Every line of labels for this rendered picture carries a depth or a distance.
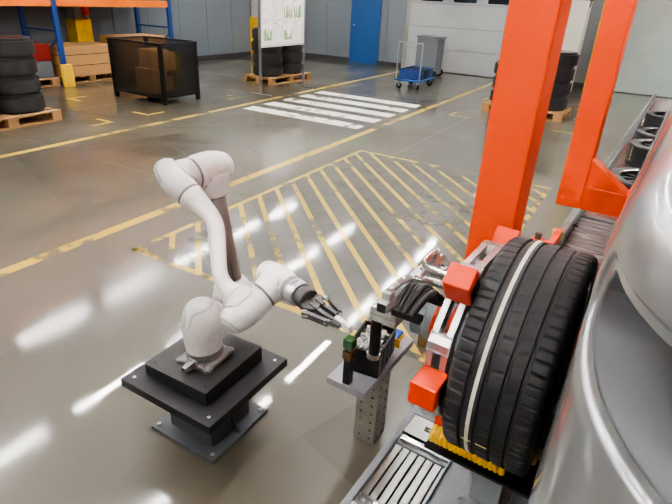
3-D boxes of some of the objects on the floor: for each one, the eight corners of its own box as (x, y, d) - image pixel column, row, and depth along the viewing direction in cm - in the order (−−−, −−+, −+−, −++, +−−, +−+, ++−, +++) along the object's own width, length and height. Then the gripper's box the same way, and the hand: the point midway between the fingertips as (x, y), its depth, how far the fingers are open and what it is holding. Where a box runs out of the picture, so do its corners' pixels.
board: (270, 97, 972) (268, -20, 885) (249, 94, 994) (246, -21, 907) (313, 88, 1088) (316, -16, 1001) (294, 85, 1110) (295, -17, 1024)
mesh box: (164, 106, 859) (157, 43, 816) (113, 96, 915) (104, 37, 872) (201, 99, 927) (197, 41, 884) (152, 90, 984) (146, 35, 940)
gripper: (284, 296, 167) (335, 332, 152) (314, 277, 173) (365, 309, 159) (287, 313, 171) (337, 350, 156) (317, 294, 178) (366, 327, 163)
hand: (343, 324), depth 160 cm, fingers closed
